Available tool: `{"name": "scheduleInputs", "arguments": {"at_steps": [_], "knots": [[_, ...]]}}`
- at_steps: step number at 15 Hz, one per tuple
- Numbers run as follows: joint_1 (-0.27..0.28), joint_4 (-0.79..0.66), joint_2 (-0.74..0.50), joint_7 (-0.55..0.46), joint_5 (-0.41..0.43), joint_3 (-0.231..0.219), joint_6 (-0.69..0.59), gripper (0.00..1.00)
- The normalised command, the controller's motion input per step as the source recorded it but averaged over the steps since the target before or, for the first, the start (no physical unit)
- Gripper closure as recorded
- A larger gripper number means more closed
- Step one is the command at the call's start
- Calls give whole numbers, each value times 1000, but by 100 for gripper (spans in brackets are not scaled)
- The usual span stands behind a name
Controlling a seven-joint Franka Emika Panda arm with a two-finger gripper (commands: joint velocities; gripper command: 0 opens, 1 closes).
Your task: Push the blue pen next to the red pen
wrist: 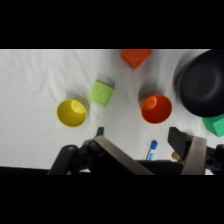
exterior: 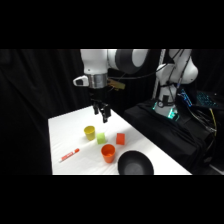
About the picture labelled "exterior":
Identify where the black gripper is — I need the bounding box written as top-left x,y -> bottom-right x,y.
89,86 -> 112,124

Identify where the red marker pen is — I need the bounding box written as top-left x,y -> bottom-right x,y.
58,148 -> 81,163

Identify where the yellow plastic cup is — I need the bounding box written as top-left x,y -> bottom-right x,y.
83,125 -> 97,141

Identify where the light green block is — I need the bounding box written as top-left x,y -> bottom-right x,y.
96,132 -> 108,145

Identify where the orange-red block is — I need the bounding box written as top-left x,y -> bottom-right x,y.
115,132 -> 126,146

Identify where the orange plastic cup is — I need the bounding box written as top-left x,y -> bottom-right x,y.
100,143 -> 117,164

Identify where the black bowl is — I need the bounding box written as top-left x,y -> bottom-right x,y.
117,149 -> 155,176

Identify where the black robot stand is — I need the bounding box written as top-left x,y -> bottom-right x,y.
123,99 -> 224,176

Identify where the blue lit electronics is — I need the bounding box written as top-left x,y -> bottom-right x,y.
178,88 -> 219,108

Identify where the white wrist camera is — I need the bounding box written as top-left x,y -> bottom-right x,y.
73,75 -> 90,88

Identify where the yellow cable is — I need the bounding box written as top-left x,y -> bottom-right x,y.
209,108 -> 218,138

